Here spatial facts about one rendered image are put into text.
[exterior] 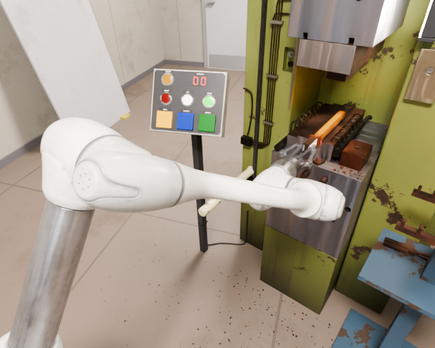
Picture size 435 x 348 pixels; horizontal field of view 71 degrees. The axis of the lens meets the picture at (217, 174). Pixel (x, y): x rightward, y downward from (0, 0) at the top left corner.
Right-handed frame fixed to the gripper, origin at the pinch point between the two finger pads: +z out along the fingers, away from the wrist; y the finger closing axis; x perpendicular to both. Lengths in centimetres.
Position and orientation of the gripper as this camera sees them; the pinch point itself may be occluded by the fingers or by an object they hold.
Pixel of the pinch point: (310, 144)
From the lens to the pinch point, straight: 127.5
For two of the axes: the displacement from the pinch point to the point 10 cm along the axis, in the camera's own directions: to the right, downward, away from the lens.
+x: -0.4, -8.0, -6.0
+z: 6.1, -4.9, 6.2
